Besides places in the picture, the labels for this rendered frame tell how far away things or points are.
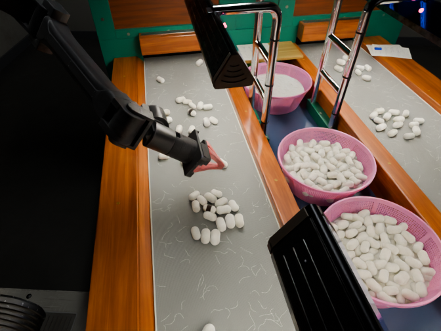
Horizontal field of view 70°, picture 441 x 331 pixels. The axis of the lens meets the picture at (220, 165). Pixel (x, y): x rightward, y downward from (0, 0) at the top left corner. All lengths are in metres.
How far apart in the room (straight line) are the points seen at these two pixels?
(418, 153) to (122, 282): 0.88
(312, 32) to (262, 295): 1.13
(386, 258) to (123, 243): 0.57
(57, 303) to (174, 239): 0.44
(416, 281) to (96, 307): 0.64
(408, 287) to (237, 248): 0.36
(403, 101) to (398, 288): 0.74
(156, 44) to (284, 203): 0.85
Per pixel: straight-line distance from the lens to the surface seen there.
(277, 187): 0.81
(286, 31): 1.52
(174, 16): 1.40
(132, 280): 0.69
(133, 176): 0.86
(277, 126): 1.15
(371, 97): 1.29
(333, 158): 0.96
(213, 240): 0.71
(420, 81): 1.43
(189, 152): 0.68
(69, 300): 1.05
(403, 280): 0.79
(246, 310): 0.67
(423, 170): 1.04
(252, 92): 1.11
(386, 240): 0.83
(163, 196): 0.83
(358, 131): 1.06
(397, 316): 0.82
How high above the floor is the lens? 1.37
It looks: 45 degrees down
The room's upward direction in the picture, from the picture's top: straight up
